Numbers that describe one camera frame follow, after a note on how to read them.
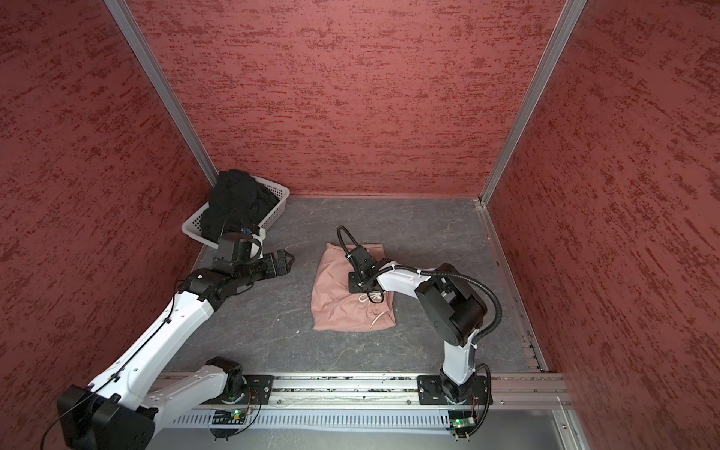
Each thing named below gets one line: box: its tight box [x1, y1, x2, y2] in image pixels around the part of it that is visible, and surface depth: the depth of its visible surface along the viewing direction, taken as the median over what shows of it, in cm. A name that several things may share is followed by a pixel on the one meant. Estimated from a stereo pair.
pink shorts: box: [311, 242, 397, 332], surface depth 87 cm
